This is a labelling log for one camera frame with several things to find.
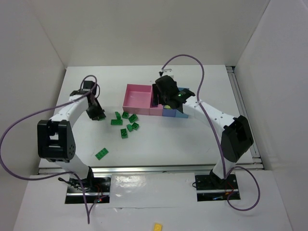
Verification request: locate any purple lego brick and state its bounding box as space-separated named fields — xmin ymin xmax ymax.
xmin=151 ymin=101 xmax=158 ymax=108

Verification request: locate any green L-shaped lego brick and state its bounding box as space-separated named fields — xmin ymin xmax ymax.
xmin=111 ymin=112 xmax=123 ymax=126

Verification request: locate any green lego brick bottom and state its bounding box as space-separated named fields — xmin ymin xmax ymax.
xmin=95 ymin=148 xmax=109 ymax=160

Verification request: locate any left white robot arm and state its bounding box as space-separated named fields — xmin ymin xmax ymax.
xmin=37 ymin=80 xmax=106 ymax=182

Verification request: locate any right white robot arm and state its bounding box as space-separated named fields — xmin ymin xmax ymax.
xmin=152 ymin=75 xmax=254 ymax=180

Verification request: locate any purple blue container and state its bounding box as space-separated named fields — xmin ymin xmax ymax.
xmin=162 ymin=108 xmax=176 ymax=117

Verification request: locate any small pink container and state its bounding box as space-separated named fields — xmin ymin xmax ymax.
xmin=149 ymin=97 xmax=164 ymax=116

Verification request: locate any large pink container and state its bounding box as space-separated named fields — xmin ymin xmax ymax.
xmin=122 ymin=84 xmax=152 ymax=115

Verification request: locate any small green lego brick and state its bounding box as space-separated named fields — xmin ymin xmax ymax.
xmin=127 ymin=124 xmax=133 ymax=132

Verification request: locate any yellow lego brick foreground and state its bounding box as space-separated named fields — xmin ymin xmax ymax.
xmin=153 ymin=223 xmax=163 ymax=231

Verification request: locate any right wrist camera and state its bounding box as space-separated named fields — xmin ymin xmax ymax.
xmin=159 ymin=69 xmax=174 ymax=78

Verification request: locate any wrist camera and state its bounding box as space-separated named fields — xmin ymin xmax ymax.
xmin=159 ymin=69 xmax=174 ymax=78
xmin=70 ymin=89 xmax=88 ymax=96

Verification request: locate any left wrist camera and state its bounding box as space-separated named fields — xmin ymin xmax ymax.
xmin=70 ymin=89 xmax=88 ymax=96

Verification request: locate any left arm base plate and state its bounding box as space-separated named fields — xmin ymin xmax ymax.
xmin=65 ymin=177 xmax=111 ymax=204

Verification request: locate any aluminium rail front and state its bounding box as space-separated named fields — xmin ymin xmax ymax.
xmin=38 ymin=163 xmax=222 ymax=175

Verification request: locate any aluminium rail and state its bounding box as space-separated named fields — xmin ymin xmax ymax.
xmin=226 ymin=66 xmax=264 ymax=170
xmin=38 ymin=163 xmax=222 ymax=175

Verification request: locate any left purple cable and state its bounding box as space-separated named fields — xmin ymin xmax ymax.
xmin=0 ymin=75 xmax=100 ymax=224

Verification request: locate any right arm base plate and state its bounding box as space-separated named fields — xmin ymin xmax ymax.
xmin=192 ymin=174 xmax=241 ymax=202

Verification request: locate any aluminium rail right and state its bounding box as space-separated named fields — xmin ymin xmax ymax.
xmin=226 ymin=66 xmax=264 ymax=170

